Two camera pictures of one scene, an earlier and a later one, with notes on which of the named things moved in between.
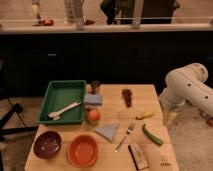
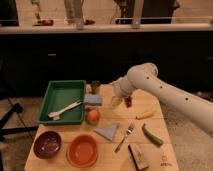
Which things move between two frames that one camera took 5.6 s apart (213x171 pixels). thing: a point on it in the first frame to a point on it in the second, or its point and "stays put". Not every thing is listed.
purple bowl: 47,145 stays put
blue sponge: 92,99 stays put
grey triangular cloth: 108,132 stays put
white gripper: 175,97 to 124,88
